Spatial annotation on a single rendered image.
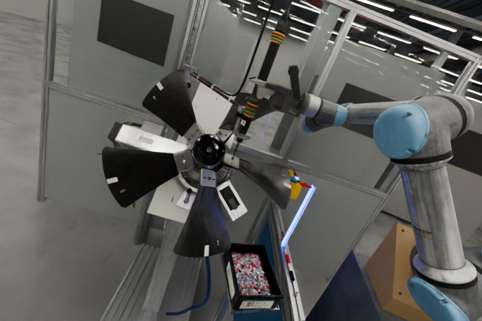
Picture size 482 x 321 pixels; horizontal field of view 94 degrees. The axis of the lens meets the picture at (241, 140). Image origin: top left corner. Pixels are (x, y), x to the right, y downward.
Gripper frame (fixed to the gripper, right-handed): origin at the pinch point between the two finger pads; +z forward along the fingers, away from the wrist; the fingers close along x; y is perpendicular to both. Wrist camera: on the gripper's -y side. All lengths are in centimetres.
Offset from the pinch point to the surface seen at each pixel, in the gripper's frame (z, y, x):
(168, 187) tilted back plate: 19, 57, 7
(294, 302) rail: -38, 64, -25
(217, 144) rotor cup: 4.3, 26.2, -2.9
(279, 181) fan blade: -23.4, 33.3, -1.7
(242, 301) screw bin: -19, 65, -29
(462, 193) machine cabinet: -379, 67, 227
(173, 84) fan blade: 28.1, 13.1, 10.2
